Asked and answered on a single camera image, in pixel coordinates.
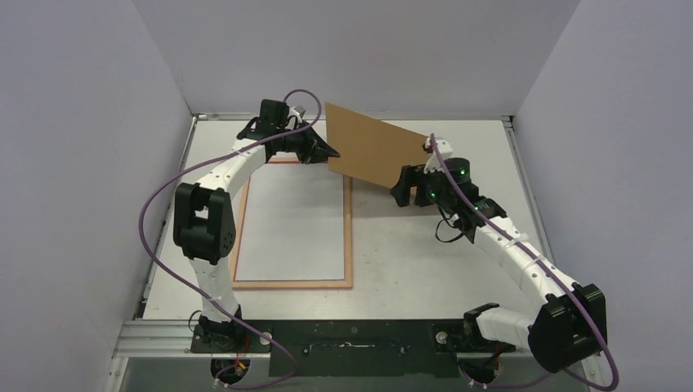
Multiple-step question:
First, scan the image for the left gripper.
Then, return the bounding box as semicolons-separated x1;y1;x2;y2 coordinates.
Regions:
277;120;340;166

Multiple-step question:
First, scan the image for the brown backing board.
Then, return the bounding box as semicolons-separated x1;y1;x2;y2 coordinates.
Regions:
325;103;427;188

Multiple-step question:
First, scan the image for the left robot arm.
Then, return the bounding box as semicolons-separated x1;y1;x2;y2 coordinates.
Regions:
172;99;340;352

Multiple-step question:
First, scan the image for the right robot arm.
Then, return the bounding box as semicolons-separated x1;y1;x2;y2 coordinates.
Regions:
390;158;608;373

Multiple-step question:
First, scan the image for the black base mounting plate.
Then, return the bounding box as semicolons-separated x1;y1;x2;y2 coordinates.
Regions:
213;322;514;378

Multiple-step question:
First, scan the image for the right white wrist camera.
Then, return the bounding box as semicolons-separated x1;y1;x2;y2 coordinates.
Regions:
423;136;453;174

